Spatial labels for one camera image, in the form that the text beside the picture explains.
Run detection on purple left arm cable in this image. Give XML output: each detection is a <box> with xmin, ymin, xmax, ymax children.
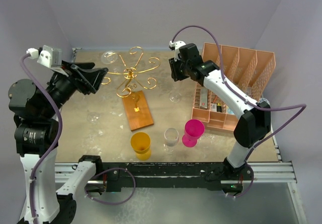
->
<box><xmin>20</xmin><ymin>48</ymin><xmax>136</xmax><ymax>219</ymax></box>

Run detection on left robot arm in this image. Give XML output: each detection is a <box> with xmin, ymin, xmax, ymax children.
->
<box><xmin>8</xmin><ymin>62</ymin><xmax>108</xmax><ymax>223</ymax></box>

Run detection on yellow plastic goblet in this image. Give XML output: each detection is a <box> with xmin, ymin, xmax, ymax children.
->
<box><xmin>130</xmin><ymin>132</ymin><xmax>151</xmax><ymax>161</ymax></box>

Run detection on clear wine glass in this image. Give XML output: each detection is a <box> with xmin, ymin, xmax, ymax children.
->
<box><xmin>169</xmin><ymin>81</ymin><xmax>182</xmax><ymax>103</ymax></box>
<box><xmin>101</xmin><ymin>50</ymin><xmax>118</xmax><ymax>64</ymax></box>
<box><xmin>164</xmin><ymin>128</ymin><xmax>179</xmax><ymax>154</ymax></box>

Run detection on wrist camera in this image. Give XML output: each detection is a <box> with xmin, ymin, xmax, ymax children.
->
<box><xmin>169</xmin><ymin>40</ymin><xmax>186</xmax><ymax>60</ymax></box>
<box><xmin>37</xmin><ymin>45</ymin><xmax>62</xmax><ymax>70</ymax></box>

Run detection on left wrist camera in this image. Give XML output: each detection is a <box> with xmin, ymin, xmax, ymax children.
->
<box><xmin>37</xmin><ymin>45</ymin><xmax>62</xmax><ymax>70</ymax></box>

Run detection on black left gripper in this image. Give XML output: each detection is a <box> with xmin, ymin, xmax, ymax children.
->
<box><xmin>41</xmin><ymin>58</ymin><xmax>107</xmax><ymax>117</ymax></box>

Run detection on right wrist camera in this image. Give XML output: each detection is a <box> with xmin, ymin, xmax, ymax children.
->
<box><xmin>169</xmin><ymin>40</ymin><xmax>186</xmax><ymax>60</ymax></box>

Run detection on peach plastic file organizer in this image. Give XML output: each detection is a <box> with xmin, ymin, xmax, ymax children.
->
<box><xmin>192</xmin><ymin>43</ymin><xmax>276</xmax><ymax>133</ymax></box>

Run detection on wooden rack base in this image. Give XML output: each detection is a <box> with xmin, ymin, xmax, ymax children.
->
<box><xmin>122</xmin><ymin>91</ymin><xmax>154</xmax><ymax>131</ymax></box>

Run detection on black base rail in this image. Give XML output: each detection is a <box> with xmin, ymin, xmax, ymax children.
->
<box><xmin>90</xmin><ymin>162</ymin><xmax>254</xmax><ymax>192</ymax></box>

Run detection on gold wire glass rack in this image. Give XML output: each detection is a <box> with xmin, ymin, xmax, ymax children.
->
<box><xmin>108</xmin><ymin>46</ymin><xmax>161</xmax><ymax>99</ymax></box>

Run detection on magenta plastic goblet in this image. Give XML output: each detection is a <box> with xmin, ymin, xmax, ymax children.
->
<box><xmin>182</xmin><ymin>119</ymin><xmax>205</xmax><ymax>147</ymax></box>

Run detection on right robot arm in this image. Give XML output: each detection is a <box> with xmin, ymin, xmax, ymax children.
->
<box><xmin>169</xmin><ymin>41</ymin><xmax>271</xmax><ymax>179</ymax></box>

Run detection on clear wine glass front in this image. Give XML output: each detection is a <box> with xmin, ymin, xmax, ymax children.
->
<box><xmin>164</xmin><ymin>128</ymin><xmax>179</xmax><ymax>154</ymax></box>

